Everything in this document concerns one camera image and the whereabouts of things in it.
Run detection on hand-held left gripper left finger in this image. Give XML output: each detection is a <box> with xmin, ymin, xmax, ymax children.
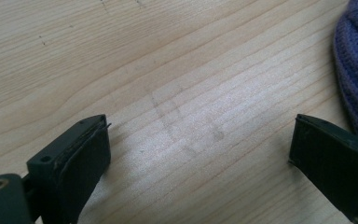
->
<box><xmin>26</xmin><ymin>114</ymin><xmax>112</xmax><ymax>224</ymax></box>

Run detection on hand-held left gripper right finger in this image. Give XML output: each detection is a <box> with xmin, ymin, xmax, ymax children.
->
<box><xmin>288</xmin><ymin>113</ymin><xmax>358</xmax><ymax>224</ymax></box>

